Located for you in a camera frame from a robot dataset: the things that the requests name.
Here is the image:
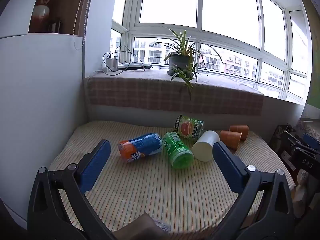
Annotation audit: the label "potted spider plant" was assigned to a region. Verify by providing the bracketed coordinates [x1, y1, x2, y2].
[152, 27, 223, 100]

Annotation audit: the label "green can with grapefruit print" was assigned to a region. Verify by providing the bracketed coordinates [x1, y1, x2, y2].
[174, 115, 204, 140]

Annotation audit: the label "green soda can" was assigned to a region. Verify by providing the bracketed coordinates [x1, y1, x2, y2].
[162, 131, 195, 169]

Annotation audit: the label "patterned box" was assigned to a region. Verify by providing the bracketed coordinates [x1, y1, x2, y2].
[297, 117, 320, 140]

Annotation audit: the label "round dark flat device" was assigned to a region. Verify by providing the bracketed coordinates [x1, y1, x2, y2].
[117, 62, 153, 71]

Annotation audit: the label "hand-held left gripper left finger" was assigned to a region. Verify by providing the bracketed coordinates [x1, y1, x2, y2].
[27, 139, 118, 240]

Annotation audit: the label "white window frame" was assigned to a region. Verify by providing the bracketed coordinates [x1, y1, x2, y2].
[110, 0, 313, 104]

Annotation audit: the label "plaid windowsill cloth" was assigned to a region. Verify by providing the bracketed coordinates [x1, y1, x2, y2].
[86, 68, 265, 117]

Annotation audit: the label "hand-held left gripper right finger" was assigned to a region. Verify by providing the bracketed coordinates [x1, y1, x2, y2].
[212, 141, 296, 240]

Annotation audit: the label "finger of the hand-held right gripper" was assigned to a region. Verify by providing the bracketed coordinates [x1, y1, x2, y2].
[287, 131, 320, 155]

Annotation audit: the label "white bead cord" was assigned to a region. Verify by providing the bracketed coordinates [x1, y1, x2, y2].
[72, 0, 91, 50]

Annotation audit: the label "striped table cloth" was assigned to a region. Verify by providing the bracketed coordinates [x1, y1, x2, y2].
[49, 120, 295, 235]

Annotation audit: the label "white cup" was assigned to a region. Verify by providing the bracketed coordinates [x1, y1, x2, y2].
[192, 130, 220, 162]

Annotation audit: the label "blue and orange soda can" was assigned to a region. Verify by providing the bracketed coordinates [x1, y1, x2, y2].
[118, 132, 163, 164]

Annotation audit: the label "white chargers with cables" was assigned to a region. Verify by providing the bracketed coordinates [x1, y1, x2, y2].
[101, 45, 147, 76]

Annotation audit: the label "orange cup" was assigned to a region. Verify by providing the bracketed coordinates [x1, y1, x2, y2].
[220, 130, 242, 151]
[229, 124, 249, 141]

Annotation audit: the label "red and white vase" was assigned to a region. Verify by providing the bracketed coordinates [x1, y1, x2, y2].
[31, 0, 50, 27]

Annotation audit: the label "person's right hand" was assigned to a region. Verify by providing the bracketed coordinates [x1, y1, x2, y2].
[292, 169, 320, 218]

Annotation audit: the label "white cabinet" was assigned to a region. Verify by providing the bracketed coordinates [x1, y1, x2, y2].
[0, 0, 88, 228]

